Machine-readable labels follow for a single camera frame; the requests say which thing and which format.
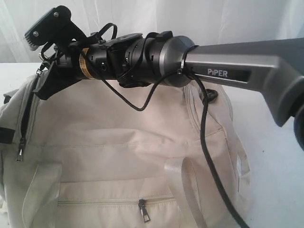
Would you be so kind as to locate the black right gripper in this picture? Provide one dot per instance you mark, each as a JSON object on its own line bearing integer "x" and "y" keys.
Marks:
{"x": 95, "y": 59}

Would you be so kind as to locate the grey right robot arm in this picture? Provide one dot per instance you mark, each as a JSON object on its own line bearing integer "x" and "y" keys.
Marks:
{"x": 275, "y": 68}

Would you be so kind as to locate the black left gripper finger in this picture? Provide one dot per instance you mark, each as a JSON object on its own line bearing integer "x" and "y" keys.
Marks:
{"x": 5, "y": 135}

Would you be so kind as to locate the cream fabric duffel bag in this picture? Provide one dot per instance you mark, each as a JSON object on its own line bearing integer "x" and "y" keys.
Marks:
{"x": 85, "y": 159}

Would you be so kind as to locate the white backdrop curtain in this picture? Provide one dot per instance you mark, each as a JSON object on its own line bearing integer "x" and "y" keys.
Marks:
{"x": 206, "y": 22}

